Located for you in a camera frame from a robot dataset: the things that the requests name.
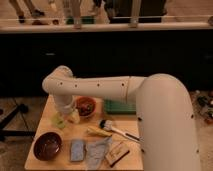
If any apple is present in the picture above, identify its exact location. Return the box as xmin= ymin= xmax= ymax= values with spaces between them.
xmin=68 ymin=109 xmax=80 ymax=124

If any yellow banana toy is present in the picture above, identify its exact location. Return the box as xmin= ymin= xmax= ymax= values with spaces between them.
xmin=87 ymin=126 xmax=111 ymax=137

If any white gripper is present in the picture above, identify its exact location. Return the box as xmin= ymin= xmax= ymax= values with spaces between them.
xmin=54 ymin=96 xmax=76 ymax=115

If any blue sponge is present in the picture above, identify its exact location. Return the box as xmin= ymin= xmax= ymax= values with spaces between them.
xmin=70 ymin=139 xmax=85 ymax=162

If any grey cloth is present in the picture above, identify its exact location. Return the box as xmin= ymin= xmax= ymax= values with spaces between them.
xmin=86 ymin=137 xmax=112 ymax=170

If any wooden block with black strip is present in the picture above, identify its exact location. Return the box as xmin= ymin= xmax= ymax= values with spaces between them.
xmin=105 ymin=141 xmax=130 ymax=167

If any green plastic cup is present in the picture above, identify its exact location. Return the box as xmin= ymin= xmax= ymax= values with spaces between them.
xmin=51 ymin=113 xmax=66 ymax=129

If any purple bowl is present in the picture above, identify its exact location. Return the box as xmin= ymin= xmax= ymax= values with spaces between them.
xmin=33 ymin=132 xmax=62 ymax=161

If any orange bowl with food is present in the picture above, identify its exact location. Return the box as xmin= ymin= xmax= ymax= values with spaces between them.
xmin=76 ymin=97 xmax=96 ymax=117

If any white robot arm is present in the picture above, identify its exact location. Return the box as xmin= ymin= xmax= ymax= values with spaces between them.
xmin=42 ymin=66 xmax=201 ymax=171

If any black tripod stand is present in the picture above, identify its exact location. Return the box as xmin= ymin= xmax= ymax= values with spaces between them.
xmin=0 ymin=98 xmax=35 ymax=141

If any green cutting board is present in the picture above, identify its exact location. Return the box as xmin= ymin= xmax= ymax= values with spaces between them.
xmin=104 ymin=100 xmax=136 ymax=114

